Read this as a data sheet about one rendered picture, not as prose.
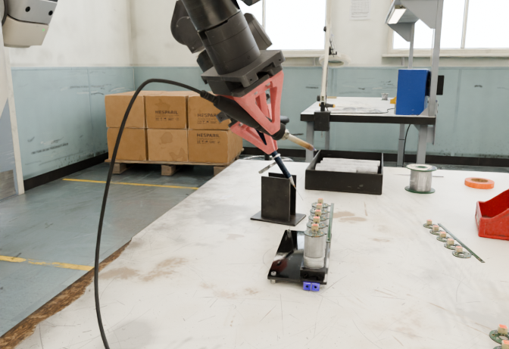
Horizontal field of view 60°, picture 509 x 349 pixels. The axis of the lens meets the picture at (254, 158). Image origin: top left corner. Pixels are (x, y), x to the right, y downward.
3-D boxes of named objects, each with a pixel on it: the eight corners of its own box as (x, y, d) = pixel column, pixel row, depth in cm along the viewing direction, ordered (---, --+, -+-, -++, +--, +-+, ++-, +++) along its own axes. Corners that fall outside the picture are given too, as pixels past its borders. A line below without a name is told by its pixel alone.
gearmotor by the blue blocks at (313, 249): (302, 274, 54) (303, 235, 53) (304, 266, 56) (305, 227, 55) (323, 276, 53) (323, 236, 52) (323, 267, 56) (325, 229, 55)
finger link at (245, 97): (272, 114, 63) (245, 54, 58) (304, 119, 57) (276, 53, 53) (235, 141, 60) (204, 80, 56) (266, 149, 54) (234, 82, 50)
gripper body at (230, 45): (242, 63, 60) (218, 11, 57) (288, 63, 52) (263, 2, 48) (205, 88, 58) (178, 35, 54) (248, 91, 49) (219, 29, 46)
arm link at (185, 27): (184, 24, 80) (171, 25, 72) (235, -15, 77) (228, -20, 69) (223, 79, 82) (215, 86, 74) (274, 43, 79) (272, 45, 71)
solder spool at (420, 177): (417, 195, 91) (420, 170, 90) (398, 187, 97) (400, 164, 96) (441, 192, 93) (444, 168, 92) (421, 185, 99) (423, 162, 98)
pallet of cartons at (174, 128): (105, 173, 420) (99, 95, 405) (138, 156, 497) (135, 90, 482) (229, 177, 403) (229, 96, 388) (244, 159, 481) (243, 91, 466)
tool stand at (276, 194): (276, 232, 81) (245, 180, 82) (320, 208, 77) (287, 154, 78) (263, 243, 76) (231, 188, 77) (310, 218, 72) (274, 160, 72)
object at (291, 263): (326, 290, 52) (326, 282, 52) (266, 285, 54) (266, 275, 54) (331, 239, 68) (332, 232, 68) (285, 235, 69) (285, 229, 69)
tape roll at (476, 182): (500, 188, 97) (501, 182, 96) (479, 190, 95) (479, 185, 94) (478, 181, 102) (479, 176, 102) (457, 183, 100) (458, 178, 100)
